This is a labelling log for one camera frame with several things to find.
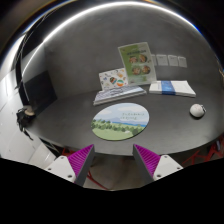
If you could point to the green food poster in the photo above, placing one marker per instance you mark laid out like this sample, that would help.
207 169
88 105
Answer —
138 63

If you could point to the white colourful picture card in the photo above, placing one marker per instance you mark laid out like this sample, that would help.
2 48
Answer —
113 79

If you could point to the striped grey book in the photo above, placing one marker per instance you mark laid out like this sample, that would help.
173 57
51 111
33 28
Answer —
117 94

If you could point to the red metal table frame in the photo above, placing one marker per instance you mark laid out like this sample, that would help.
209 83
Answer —
215 149

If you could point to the white computer mouse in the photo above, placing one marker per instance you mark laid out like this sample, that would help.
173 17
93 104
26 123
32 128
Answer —
197 110

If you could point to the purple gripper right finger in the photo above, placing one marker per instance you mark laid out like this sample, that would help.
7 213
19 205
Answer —
153 166

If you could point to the black panel board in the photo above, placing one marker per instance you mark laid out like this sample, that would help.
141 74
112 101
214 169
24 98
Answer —
40 91

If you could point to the black bag with strap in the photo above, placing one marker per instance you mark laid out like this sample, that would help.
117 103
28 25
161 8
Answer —
24 116

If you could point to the round landscape mouse pad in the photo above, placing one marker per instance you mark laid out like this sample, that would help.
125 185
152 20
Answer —
120 121

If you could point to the white book with blue band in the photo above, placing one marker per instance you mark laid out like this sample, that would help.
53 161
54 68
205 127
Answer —
178 88

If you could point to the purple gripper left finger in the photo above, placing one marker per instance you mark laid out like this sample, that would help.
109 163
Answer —
74 167

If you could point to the white paper sheet on wall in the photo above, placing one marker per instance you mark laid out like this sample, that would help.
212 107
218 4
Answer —
162 60
173 60
182 61

